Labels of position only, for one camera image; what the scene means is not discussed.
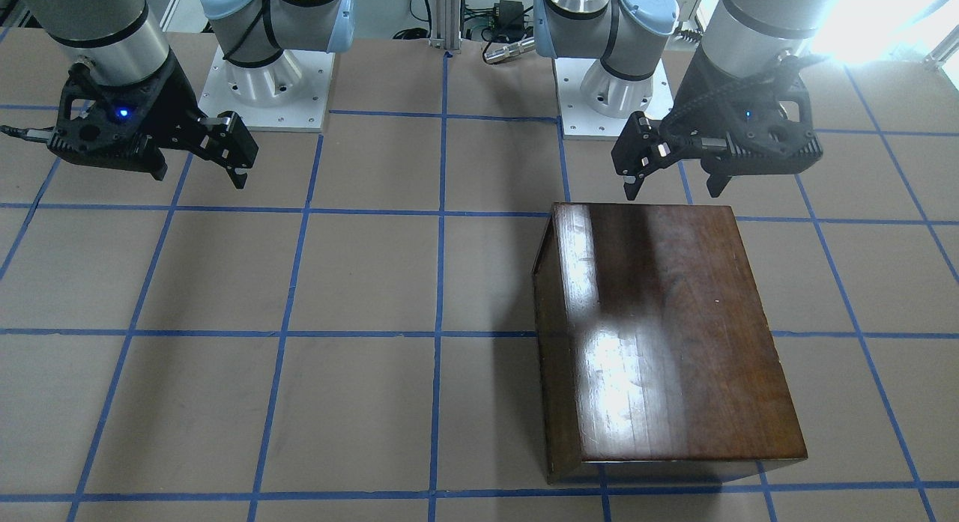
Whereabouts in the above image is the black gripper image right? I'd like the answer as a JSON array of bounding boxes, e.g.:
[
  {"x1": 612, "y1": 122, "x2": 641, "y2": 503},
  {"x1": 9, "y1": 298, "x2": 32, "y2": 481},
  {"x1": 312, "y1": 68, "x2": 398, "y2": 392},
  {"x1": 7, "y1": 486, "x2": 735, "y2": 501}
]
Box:
[{"x1": 611, "y1": 48, "x2": 824, "y2": 201}]

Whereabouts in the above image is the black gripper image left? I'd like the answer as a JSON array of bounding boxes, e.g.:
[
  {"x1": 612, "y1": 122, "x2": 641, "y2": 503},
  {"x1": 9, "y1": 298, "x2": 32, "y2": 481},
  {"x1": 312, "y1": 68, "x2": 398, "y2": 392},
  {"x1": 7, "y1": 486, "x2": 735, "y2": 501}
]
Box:
[{"x1": 46, "y1": 51, "x2": 259, "y2": 189}]

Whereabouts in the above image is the dark wooden drawer cabinet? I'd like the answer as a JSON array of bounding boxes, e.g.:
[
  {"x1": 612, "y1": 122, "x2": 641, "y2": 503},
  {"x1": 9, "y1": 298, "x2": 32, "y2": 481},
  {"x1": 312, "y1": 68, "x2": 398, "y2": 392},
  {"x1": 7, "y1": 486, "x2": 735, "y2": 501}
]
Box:
[{"x1": 532, "y1": 202, "x2": 808, "y2": 484}]

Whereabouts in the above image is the silver metal connector plug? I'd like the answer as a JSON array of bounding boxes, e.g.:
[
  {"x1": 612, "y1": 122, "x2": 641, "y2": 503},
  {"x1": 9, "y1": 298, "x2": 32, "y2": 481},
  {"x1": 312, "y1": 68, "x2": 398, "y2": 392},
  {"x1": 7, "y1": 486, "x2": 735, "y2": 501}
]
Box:
[{"x1": 482, "y1": 37, "x2": 536, "y2": 65}]

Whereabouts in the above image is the black power adapter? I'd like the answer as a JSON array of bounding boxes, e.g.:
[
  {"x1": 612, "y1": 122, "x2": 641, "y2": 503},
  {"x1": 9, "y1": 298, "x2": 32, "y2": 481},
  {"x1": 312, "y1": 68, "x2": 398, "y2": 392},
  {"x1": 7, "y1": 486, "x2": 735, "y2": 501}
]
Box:
[{"x1": 492, "y1": 0, "x2": 525, "y2": 38}]

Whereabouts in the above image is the white base plate image left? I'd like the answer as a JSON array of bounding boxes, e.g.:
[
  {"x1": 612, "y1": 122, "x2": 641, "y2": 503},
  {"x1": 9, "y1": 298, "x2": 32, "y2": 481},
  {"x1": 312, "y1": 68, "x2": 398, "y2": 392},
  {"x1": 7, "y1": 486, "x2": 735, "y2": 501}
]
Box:
[{"x1": 198, "y1": 48, "x2": 338, "y2": 133}]

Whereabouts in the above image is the white base plate image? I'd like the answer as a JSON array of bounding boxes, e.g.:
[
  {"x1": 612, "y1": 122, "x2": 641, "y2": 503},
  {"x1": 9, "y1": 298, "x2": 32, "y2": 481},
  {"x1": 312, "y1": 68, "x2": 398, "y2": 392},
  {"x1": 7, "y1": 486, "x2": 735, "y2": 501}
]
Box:
[
  {"x1": 554, "y1": 58, "x2": 674, "y2": 140},
  {"x1": 198, "y1": 48, "x2": 338, "y2": 133}
]

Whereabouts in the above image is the white base plate image right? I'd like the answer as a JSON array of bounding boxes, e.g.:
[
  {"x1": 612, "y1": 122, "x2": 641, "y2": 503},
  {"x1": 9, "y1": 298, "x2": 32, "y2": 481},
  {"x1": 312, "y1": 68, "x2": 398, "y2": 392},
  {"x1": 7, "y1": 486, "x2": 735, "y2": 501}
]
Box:
[{"x1": 554, "y1": 58, "x2": 674, "y2": 140}]

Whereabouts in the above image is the black cable bundle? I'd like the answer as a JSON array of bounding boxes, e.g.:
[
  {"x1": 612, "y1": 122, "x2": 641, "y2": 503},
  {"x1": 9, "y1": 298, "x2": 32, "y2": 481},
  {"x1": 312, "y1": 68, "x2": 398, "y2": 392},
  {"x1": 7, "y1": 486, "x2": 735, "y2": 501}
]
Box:
[{"x1": 393, "y1": 0, "x2": 435, "y2": 42}]

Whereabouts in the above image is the aluminium frame post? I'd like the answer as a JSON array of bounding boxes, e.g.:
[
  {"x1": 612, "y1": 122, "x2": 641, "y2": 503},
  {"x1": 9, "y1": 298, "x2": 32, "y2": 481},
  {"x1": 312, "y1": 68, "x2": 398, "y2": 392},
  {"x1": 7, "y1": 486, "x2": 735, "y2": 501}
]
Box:
[{"x1": 427, "y1": 0, "x2": 463, "y2": 55}]

